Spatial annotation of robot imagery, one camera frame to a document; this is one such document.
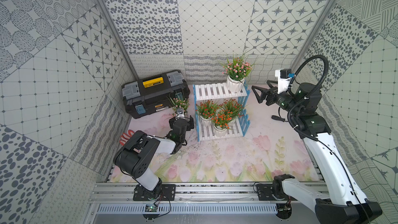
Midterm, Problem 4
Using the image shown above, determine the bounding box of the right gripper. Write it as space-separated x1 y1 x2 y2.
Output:
252 80 303 117

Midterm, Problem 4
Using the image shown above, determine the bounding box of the pink flower pot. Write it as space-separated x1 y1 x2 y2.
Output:
169 97 189 116
222 54 254 93

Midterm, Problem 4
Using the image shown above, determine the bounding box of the red flower pot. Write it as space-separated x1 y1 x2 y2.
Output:
195 100 220 127
219 99 245 128

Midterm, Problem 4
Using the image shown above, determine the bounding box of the orange flower pot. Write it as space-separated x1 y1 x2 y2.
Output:
212 112 233 138

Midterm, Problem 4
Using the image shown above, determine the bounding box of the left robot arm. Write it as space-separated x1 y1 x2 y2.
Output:
113 115 194 199

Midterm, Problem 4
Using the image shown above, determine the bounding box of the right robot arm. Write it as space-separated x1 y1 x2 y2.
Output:
252 81 382 224

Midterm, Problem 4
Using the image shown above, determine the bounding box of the white blue two-tier rack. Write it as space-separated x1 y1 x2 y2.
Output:
193 83 250 142

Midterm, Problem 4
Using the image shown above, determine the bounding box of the black plastic toolbox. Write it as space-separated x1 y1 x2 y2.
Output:
122 69 190 119

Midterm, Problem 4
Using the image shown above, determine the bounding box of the red white work glove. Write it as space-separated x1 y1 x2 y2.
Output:
119 130 135 146

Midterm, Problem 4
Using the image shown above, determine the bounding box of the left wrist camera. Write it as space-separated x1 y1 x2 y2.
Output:
176 108 185 119

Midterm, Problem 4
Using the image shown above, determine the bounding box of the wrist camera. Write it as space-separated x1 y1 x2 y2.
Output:
275 68 294 94
176 108 185 119

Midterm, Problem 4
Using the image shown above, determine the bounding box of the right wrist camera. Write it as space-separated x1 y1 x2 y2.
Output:
275 68 294 94

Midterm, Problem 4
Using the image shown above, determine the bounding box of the black handled screwdriver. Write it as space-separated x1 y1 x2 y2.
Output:
271 115 287 122

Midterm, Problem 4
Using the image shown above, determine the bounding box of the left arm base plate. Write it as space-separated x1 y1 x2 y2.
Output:
133 184 176 201

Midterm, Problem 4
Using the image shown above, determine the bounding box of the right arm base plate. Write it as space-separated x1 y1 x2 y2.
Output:
254 183 289 201

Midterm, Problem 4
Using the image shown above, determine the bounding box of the aluminium mounting rail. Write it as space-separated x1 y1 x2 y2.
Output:
88 182 288 203

